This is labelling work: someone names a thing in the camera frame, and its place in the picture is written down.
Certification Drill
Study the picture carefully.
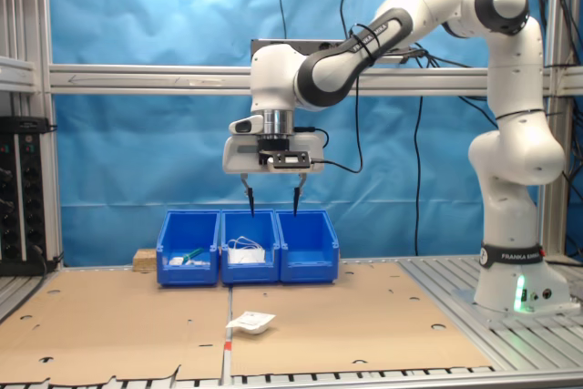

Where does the printed white gauze packet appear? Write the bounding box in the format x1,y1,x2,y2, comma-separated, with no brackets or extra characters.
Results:
225,311,278,336

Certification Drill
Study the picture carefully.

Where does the blue bin with gauze pack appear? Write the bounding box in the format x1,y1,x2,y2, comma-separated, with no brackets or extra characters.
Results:
275,209,341,285

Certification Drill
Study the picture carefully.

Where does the stack of white face masks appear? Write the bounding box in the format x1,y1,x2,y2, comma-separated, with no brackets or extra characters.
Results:
227,235,267,266

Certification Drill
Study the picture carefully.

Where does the blue bin with masks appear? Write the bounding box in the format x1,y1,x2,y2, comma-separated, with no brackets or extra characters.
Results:
220,209,281,286

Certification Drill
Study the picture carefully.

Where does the blue bin with syringes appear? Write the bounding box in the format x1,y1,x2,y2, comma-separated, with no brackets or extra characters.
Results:
155,210,222,288

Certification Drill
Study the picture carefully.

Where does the chipboard block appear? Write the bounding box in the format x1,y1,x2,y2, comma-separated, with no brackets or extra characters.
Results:
132,249,160,274

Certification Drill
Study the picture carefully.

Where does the horizontal aluminium beam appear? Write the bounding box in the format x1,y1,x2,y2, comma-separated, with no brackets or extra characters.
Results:
47,65,583,98

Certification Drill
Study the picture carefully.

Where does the brown cardboard sheet straight edge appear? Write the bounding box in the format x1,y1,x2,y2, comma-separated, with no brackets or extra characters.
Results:
230,261,496,379

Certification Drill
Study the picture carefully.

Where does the aluminium side beam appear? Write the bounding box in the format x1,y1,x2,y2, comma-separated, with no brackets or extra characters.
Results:
0,56,38,93

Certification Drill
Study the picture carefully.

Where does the gripper camera with black bracket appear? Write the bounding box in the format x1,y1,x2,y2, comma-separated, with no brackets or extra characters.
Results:
257,138,314,173

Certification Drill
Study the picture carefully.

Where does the black camera cable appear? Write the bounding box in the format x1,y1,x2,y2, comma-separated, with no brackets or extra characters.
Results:
292,74,365,176

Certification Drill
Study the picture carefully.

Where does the aluminium frame post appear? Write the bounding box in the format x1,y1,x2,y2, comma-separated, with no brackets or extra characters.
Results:
543,0,583,257
0,0,64,268

